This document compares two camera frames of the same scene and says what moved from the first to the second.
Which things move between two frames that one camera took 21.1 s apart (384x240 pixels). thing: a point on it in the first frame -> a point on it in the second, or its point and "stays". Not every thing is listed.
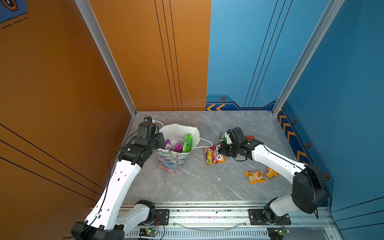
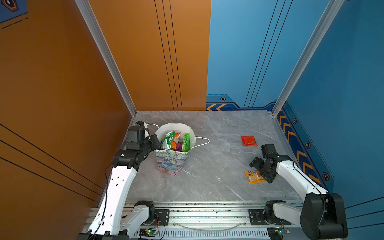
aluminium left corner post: x=87 y=12 stays
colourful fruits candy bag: x=212 y=155 -> x=175 y=141
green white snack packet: x=222 y=137 -> x=167 y=144
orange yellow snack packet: x=254 y=176 stays
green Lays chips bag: x=187 y=147 stays
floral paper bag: x=172 y=161 stays
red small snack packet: x=250 y=137 stays
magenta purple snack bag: x=178 y=148 stays
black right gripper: x=221 y=149 -> x=256 y=162
